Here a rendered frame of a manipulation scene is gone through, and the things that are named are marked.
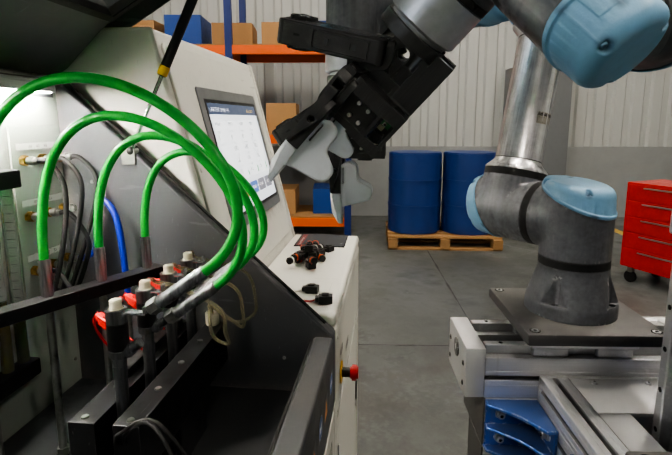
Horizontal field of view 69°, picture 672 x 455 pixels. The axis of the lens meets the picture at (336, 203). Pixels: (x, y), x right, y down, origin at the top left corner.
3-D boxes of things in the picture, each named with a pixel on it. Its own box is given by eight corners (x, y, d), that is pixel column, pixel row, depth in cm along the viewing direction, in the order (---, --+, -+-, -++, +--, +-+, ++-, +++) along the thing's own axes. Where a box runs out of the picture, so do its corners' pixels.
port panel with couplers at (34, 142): (42, 302, 88) (24, 126, 83) (25, 301, 88) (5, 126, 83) (87, 279, 101) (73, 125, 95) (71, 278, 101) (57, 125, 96)
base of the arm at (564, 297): (591, 294, 95) (596, 244, 93) (636, 326, 80) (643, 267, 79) (512, 293, 95) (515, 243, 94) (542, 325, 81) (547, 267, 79)
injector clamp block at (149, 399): (146, 529, 66) (139, 425, 63) (76, 522, 67) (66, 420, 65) (229, 391, 99) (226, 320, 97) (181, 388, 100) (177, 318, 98)
